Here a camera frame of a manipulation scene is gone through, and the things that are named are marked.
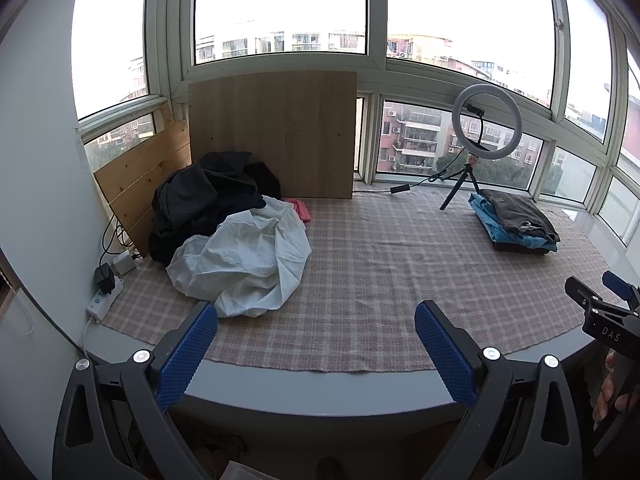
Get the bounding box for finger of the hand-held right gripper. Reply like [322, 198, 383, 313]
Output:
[565, 276, 608, 313]
[602, 270, 640, 311]

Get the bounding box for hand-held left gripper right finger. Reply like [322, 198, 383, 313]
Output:
[414, 300, 583, 480]

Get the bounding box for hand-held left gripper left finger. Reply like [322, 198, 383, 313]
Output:
[52, 301, 219, 480]

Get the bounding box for white garment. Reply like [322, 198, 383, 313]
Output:
[166, 196, 312, 318]

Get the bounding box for navy blue garment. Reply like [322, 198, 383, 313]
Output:
[200, 167, 267, 211]

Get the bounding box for person's right hand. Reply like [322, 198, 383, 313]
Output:
[592, 351, 635, 423]

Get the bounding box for folded dark red garment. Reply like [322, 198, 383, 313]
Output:
[492, 242, 549, 257]

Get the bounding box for pink checked tablecloth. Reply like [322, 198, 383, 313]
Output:
[100, 187, 613, 373]

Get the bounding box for white power strip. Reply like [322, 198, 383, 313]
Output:
[86, 275, 125, 322]

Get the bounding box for folded grey garment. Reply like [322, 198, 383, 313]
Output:
[480, 191, 561, 243]

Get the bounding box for black power adapter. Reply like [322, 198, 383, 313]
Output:
[95, 263, 117, 296]

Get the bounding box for white charger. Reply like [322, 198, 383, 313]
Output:
[112, 252, 138, 276]

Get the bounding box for folded bright blue garment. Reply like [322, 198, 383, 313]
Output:
[468, 193, 558, 253]

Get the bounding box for dark slate jacket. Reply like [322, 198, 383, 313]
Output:
[149, 151, 266, 267]

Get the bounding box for pink garment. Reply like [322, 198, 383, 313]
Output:
[287, 198, 312, 224]

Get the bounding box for knotty pine board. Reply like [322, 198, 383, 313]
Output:
[93, 105, 193, 258]

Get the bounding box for black garment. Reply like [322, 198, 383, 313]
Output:
[247, 161, 282, 199]

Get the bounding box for black phone holder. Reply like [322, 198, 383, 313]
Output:
[466, 104, 488, 150]

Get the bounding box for apartment buildings outside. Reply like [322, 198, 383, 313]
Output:
[82, 20, 640, 241]

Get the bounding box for black charger cable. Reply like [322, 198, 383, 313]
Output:
[101, 215, 137, 267]

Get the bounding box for black ring light cable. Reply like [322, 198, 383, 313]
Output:
[352, 150, 471, 196]

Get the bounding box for white ring light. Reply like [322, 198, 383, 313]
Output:
[452, 84, 524, 161]

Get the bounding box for white window frame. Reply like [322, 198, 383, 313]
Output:
[75, 0, 640, 241]

